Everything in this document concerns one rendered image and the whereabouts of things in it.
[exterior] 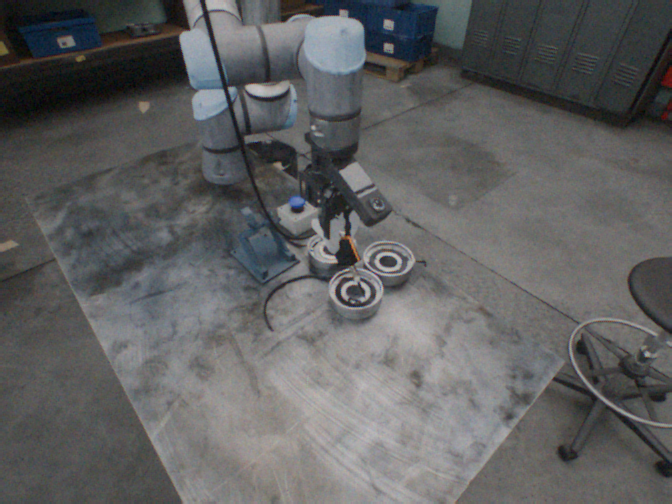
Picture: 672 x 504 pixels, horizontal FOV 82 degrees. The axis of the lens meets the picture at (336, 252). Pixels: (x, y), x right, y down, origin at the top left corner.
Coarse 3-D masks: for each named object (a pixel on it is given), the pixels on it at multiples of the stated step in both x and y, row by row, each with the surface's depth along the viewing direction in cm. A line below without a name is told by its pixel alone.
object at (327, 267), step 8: (344, 232) 87; (312, 240) 86; (320, 240) 87; (312, 248) 85; (320, 248) 85; (312, 256) 82; (328, 256) 83; (320, 264) 82; (328, 264) 81; (336, 264) 81; (328, 272) 83; (336, 272) 83
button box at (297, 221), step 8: (280, 208) 93; (288, 208) 93; (304, 208) 93; (312, 208) 93; (280, 216) 94; (288, 216) 91; (296, 216) 91; (304, 216) 91; (312, 216) 93; (288, 224) 93; (296, 224) 90; (304, 224) 92; (296, 232) 92
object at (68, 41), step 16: (32, 16) 309; (48, 16) 315; (64, 16) 321; (80, 16) 328; (32, 32) 289; (48, 32) 294; (64, 32) 301; (80, 32) 307; (96, 32) 312; (32, 48) 294; (48, 48) 300; (64, 48) 306; (80, 48) 312
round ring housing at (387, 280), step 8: (368, 248) 84; (376, 248) 85; (384, 248) 85; (400, 248) 85; (368, 256) 83; (376, 256) 83; (384, 256) 84; (392, 256) 84; (408, 256) 83; (376, 264) 82; (384, 264) 86; (392, 264) 85; (400, 264) 82; (408, 264) 82; (376, 272) 78; (408, 272) 79; (384, 280) 79; (392, 280) 79; (400, 280) 79
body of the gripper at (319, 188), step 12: (312, 144) 57; (312, 156) 61; (324, 156) 56; (336, 156) 56; (348, 156) 57; (312, 168) 63; (324, 168) 61; (300, 180) 64; (312, 180) 61; (324, 180) 61; (300, 192) 66; (312, 192) 64; (324, 192) 61; (336, 192) 60; (312, 204) 65; (336, 204) 61; (348, 204) 64
